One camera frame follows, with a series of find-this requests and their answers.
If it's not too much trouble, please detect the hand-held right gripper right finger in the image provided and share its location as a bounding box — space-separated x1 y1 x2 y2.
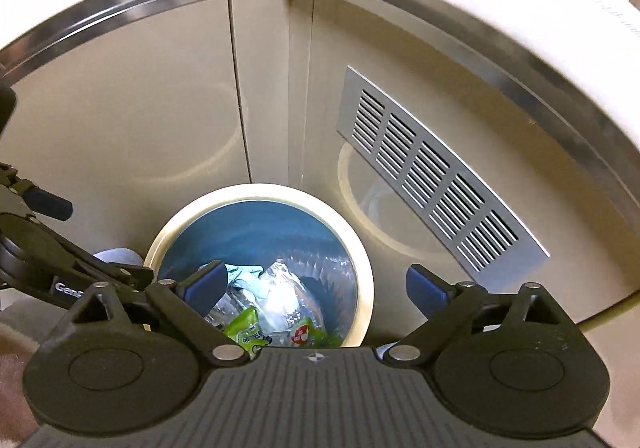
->
385 264 578 369

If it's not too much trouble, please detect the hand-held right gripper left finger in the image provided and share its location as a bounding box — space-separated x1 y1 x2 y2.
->
65 260 253 369

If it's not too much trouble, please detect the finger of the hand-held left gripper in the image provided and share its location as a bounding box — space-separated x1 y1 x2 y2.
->
0 163 74 224
70 248 155 292

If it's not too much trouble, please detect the green wrapper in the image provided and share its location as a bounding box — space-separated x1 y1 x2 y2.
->
226 307 274 351

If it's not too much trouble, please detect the white round trash bin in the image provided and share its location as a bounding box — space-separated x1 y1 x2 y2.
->
143 183 375 350

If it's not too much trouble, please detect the clear plastic wrapper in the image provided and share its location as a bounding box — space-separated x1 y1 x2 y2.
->
207 262 323 345

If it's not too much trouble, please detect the light blue fuzzy slipper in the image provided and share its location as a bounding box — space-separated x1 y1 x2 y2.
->
94 249 144 275

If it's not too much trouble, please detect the blue bin liner bag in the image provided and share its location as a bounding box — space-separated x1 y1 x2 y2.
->
157 200 358 348

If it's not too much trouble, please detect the silver cabinet vent grille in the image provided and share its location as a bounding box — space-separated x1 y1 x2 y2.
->
336 65 551 286

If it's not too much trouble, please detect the brown fuzzy cloth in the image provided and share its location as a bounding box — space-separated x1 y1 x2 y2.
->
0 323 38 446

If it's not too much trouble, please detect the plain beige cabinet door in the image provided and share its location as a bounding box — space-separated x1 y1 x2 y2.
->
0 0 251 259

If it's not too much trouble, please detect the beige cabinet door with vent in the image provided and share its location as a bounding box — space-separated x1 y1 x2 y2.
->
307 0 640 331

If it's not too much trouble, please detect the beige corner cabinet post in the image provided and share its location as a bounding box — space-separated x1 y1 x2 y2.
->
227 0 314 193

